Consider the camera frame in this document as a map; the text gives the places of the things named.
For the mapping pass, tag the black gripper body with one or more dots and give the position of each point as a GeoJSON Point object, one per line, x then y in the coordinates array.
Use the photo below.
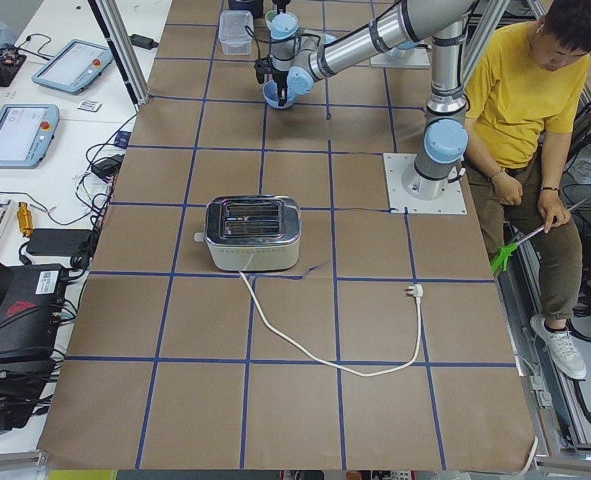
{"type": "Point", "coordinates": [280, 79]}

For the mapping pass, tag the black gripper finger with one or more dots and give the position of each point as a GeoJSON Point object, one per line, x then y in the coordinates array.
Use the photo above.
{"type": "Point", "coordinates": [281, 93]}

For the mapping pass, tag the green bowl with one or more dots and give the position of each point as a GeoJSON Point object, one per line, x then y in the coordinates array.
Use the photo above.
{"type": "Point", "coordinates": [269, 18]}

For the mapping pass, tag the clear plastic container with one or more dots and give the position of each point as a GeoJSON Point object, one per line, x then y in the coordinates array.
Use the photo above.
{"type": "Point", "coordinates": [233, 36]}

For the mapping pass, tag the small black power brick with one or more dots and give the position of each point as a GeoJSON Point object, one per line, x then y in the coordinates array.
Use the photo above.
{"type": "Point", "coordinates": [143, 42]}

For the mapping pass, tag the silver toaster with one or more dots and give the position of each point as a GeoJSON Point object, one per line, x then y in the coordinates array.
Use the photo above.
{"type": "Point", "coordinates": [252, 233]}

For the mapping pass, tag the upper teach pendant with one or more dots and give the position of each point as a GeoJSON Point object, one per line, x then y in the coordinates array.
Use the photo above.
{"type": "Point", "coordinates": [75, 67]}

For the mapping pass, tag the teach pendant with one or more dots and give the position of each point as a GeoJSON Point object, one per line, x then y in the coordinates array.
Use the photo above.
{"type": "Point", "coordinates": [75, 67]}
{"type": "Point", "coordinates": [26, 132]}

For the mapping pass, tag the person in yellow shirt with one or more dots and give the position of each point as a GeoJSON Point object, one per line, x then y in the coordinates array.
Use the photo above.
{"type": "Point", "coordinates": [523, 98]}

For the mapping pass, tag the lower teach pendant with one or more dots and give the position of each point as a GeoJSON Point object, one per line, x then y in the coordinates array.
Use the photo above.
{"type": "Point", "coordinates": [26, 132]}

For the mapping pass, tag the green tipped grabber stick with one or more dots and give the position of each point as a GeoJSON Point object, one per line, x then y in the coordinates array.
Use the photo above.
{"type": "Point", "coordinates": [500, 261]}

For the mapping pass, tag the black power adapter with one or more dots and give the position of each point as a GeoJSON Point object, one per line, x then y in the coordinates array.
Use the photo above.
{"type": "Point", "coordinates": [58, 242]}

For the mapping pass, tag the orange yellow connector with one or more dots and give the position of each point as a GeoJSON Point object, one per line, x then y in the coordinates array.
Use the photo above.
{"type": "Point", "coordinates": [24, 218]}

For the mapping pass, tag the aluminium frame post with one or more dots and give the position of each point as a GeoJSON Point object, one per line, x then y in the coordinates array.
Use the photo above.
{"type": "Point", "coordinates": [112, 27]}

